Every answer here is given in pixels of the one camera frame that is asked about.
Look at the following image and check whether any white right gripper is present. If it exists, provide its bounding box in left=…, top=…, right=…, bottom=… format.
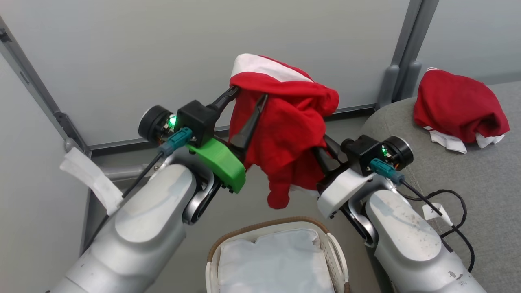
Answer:
left=313, top=135, right=414, bottom=220

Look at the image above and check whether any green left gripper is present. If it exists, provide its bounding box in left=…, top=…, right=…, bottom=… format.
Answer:
left=138, top=86, right=269, bottom=194

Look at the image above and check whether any red and white garment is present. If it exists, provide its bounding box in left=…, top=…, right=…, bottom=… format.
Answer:
left=228, top=54, right=340, bottom=210
left=413, top=67, right=510, bottom=154

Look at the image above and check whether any grey fabric sofa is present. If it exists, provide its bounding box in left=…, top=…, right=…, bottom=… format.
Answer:
left=360, top=81, right=521, bottom=293

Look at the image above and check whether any wicker rimmed white laundry basket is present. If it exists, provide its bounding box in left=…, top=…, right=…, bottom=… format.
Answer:
left=205, top=216, right=351, bottom=293

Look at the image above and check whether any white basket liner cloth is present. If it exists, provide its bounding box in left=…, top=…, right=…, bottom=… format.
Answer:
left=218, top=228, right=335, bottom=293

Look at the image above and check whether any grey partition foot bar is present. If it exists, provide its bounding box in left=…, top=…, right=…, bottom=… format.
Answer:
left=64, top=138, right=164, bottom=182

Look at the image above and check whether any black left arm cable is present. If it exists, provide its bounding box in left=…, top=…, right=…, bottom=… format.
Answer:
left=83, top=127, right=193, bottom=254

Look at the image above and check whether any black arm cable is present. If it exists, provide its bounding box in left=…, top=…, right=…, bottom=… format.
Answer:
left=83, top=127, right=193, bottom=254
left=370, top=158, right=476, bottom=273

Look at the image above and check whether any grey partition post pair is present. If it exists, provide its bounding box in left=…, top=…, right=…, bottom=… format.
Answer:
left=376, top=0, right=442, bottom=109

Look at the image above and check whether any small white cable tag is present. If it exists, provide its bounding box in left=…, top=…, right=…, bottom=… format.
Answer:
left=422, top=203, right=453, bottom=227

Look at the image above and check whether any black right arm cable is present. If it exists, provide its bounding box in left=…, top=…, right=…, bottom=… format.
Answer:
left=370, top=158, right=476, bottom=273

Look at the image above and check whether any long white cable tag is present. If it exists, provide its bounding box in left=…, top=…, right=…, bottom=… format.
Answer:
left=59, top=147, right=123, bottom=216

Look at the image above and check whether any grey slanted partition post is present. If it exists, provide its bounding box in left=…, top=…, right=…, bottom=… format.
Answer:
left=0, top=16, right=91, bottom=157

